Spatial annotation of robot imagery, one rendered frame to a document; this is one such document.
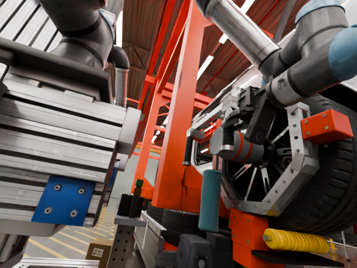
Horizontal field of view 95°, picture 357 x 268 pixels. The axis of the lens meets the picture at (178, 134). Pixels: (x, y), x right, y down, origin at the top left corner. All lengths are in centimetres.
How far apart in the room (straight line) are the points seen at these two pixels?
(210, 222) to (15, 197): 64
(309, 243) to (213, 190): 36
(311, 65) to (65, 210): 54
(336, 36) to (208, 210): 67
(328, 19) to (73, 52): 54
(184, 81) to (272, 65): 98
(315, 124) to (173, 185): 81
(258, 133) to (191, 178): 81
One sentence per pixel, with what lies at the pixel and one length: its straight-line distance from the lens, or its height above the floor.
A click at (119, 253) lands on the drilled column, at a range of 125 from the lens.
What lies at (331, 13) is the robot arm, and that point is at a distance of 47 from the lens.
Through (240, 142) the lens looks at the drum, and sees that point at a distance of 74.
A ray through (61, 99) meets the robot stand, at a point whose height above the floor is 75.
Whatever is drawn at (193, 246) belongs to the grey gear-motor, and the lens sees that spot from 98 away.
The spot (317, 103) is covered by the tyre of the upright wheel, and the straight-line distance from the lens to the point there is 77.
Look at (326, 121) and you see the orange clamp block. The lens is 63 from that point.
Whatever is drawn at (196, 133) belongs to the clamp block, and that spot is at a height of 92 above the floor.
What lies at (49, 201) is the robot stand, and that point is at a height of 54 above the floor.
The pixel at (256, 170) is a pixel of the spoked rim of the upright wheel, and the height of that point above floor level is 77.
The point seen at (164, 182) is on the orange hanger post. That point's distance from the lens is 110.
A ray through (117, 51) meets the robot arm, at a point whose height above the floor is 139.
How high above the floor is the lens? 58
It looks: 22 degrees up
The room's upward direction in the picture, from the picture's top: 9 degrees clockwise
